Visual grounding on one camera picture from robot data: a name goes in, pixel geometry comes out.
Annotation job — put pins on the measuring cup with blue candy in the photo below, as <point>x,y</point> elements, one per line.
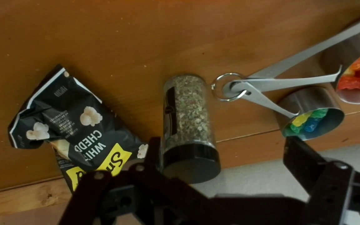
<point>313,120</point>

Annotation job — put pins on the herb spice bottle black cap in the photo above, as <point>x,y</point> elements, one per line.
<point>190,120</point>

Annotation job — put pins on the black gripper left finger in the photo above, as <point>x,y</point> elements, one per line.
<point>154,152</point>

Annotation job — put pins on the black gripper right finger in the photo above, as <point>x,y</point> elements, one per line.
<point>305,163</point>

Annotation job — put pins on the wooden pine dresser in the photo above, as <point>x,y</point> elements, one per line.
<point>125,33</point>

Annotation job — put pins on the black popcorn snack bag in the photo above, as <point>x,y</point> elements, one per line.
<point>72,125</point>

